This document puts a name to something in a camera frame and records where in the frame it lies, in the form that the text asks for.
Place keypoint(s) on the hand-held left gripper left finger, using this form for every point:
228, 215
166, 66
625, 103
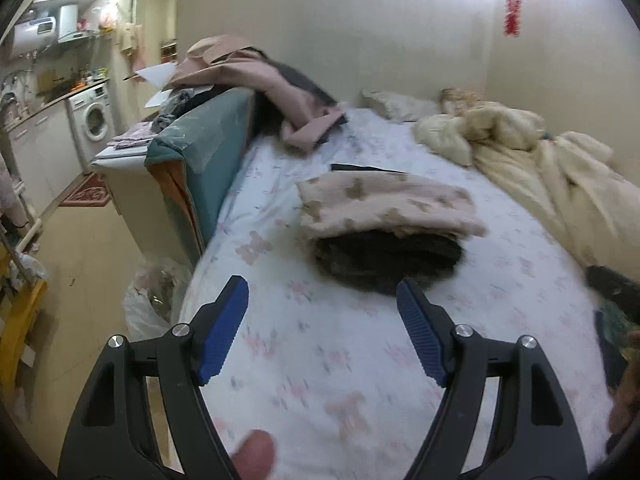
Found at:
222, 335

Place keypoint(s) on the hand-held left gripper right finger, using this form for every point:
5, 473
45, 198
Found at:
420, 332

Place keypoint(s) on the pink bear print pants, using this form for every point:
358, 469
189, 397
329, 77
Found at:
390, 205

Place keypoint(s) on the black folded pants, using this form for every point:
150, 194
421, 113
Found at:
370, 168

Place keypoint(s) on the person's left hand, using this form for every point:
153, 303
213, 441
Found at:
255, 457

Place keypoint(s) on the person's right hand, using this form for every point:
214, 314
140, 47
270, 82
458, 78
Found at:
627, 400

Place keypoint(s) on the bed with floral sheet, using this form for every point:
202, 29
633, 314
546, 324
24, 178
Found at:
350, 360

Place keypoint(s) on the dark grey folded clothes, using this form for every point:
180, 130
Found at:
385, 265

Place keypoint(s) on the clear plastic trash bag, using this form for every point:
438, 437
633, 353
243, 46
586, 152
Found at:
150, 305

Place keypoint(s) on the white side table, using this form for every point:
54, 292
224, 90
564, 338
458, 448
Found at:
135, 195

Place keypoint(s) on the teal bed footboard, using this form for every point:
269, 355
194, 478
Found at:
210, 160

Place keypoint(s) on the cream duvet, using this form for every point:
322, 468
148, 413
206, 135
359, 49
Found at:
550, 185

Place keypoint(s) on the red floor mat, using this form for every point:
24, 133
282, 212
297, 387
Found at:
87, 191

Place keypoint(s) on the black cloth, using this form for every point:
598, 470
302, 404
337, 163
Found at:
612, 285

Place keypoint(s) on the yellow stool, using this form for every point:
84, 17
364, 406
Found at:
22, 320

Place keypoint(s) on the green patterned clothes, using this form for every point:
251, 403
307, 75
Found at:
625, 317

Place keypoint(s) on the pink cloth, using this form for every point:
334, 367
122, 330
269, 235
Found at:
135, 136

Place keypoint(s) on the pale floral pillow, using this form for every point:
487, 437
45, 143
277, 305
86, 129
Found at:
400, 105

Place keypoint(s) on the tan patterned cloth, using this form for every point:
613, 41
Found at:
460, 97

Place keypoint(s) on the white washing machine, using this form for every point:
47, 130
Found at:
92, 120

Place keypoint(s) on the white lower kitchen cabinets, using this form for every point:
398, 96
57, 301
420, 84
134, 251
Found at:
45, 155

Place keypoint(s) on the pink fluffy garment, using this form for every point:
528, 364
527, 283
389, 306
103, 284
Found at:
12, 190

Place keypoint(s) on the dark grey garment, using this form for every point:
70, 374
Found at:
305, 87

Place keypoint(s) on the white paper sheet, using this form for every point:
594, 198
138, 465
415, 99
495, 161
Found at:
157, 77

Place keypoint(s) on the pink coat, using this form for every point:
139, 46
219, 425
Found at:
225, 67

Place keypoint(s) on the hanging towels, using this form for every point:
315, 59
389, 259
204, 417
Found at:
130, 40

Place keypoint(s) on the pink plastic bag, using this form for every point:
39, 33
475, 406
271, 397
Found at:
107, 16

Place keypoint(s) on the long red hanging decoration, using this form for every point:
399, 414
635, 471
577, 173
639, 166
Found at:
512, 5

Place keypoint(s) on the range hood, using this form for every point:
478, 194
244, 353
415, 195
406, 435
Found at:
75, 25

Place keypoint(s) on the white water heater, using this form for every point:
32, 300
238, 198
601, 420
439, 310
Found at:
35, 35

